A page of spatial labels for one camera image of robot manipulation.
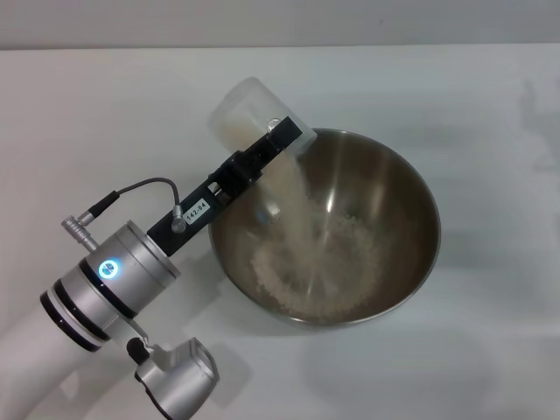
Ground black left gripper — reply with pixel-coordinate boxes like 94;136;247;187
146;115;305;258

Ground clear plastic measuring cup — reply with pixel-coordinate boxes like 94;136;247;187
208;76;320;161

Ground white rice grains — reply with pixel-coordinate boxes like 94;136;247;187
216;108;382;323

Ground stainless steel mixing bowl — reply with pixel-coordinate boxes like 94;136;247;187
207;127;443;336

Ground grey wrist cable with plugs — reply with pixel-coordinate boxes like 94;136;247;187
59;176;188;254

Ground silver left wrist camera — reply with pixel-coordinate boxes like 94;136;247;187
126;336;221;419

